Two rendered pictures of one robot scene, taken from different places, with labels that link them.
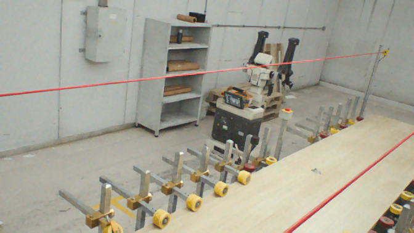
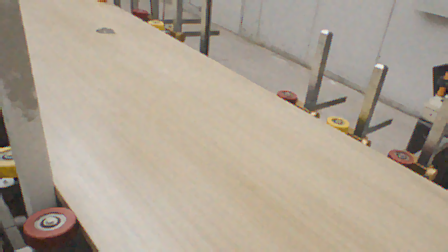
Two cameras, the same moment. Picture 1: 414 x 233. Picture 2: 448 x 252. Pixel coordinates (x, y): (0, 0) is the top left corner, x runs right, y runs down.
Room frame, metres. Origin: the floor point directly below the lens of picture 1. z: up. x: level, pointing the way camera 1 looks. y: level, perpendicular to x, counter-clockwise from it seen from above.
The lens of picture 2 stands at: (3.62, -2.44, 1.41)
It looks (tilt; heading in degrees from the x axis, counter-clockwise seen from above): 30 degrees down; 92
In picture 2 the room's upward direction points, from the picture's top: 12 degrees clockwise
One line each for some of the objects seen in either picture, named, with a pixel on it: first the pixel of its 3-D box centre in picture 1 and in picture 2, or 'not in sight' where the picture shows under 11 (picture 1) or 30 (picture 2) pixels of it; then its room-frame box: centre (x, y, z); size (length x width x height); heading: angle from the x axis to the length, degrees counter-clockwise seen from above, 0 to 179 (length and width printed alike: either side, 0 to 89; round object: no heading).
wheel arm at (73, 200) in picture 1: (81, 206); not in sight; (1.68, 0.53, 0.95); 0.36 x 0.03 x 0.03; 53
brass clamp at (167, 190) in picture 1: (172, 186); not in sight; (2.02, 0.12, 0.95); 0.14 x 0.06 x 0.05; 143
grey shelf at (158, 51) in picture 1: (174, 76); not in sight; (5.49, 0.52, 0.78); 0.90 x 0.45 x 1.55; 143
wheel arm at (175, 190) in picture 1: (162, 182); not in sight; (2.04, 0.18, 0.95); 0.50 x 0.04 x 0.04; 53
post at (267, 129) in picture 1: (262, 155); (177, 27); (2.84, -0.49, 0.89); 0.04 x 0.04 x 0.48; 53
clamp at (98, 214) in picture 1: (100, 217); not in sight; (1.62, 0.42, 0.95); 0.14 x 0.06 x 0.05; 143
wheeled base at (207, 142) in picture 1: (236, 150); not in sight; (4.61, -0.47, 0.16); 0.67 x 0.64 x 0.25; 142
